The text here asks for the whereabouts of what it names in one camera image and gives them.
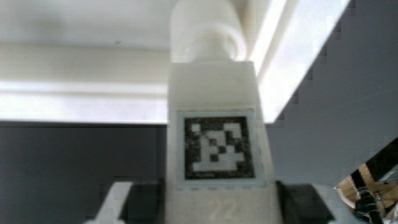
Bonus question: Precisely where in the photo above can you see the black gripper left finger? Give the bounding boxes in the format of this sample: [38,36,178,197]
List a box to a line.
[86,181,164,224]

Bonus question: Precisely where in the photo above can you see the white leg with tag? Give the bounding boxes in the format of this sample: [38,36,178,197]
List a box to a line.
[166,0,283,224]

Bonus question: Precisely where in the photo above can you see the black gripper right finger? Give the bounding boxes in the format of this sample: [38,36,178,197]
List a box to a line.
[278,181,356,224]

